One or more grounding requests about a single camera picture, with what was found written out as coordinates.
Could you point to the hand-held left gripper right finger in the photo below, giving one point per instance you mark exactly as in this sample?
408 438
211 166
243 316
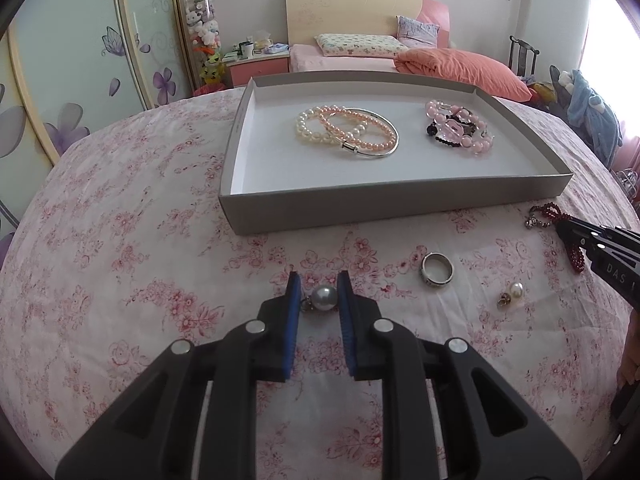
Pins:
346 330

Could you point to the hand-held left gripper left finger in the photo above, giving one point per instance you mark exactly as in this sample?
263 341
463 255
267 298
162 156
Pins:
295 330

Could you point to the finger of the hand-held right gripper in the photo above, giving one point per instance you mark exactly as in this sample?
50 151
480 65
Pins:
575 226
592 252

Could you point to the pearl earring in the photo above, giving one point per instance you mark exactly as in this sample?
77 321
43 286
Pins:
322 299
516 289

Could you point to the pink charm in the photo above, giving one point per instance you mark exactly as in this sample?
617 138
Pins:
454 129

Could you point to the grey cardboard tray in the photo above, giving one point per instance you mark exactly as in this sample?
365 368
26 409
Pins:
390 180

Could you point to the thin silver bangle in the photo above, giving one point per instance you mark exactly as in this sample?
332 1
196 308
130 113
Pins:
395 142

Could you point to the person's right hand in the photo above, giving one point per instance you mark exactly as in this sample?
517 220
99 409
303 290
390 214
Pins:
631 360

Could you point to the blue plush toy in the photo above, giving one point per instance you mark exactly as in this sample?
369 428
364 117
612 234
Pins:
595 115

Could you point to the grey office chair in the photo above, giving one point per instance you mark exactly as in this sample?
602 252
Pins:
557 90

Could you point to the red and yellow bag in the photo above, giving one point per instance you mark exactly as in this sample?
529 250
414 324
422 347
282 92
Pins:
539 91

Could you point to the pink floral tablecloth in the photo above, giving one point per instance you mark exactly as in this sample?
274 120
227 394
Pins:
150 260

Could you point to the dark wooden chair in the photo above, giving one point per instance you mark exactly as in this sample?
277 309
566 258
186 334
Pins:
522 55

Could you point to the orange pink pillow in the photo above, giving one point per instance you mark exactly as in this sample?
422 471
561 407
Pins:
460 70

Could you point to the lilac cushion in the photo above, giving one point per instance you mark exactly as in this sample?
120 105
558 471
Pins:
417 30

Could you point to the red basin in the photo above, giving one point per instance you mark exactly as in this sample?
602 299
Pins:
207 90

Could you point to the pink nightstand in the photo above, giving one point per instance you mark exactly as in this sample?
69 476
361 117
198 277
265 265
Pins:
257 70

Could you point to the bed with pink sheet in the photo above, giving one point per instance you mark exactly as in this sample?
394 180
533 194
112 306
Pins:
340 62

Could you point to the yellow green plush toy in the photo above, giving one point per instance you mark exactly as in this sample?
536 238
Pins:
211 70

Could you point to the white printed pillow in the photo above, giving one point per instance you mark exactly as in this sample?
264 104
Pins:
360 45

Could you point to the green box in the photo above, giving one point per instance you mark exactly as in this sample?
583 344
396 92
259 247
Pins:
231 55

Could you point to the white mug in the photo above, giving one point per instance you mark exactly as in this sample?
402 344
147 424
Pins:
247 49

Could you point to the beige and pink headboard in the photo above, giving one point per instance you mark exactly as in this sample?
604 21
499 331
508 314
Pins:
350 10

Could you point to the clear tube of plush toys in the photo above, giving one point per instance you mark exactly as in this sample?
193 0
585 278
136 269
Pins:
200 15

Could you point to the sliding glass door wardrobe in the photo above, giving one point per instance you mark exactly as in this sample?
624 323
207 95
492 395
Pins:
65 35

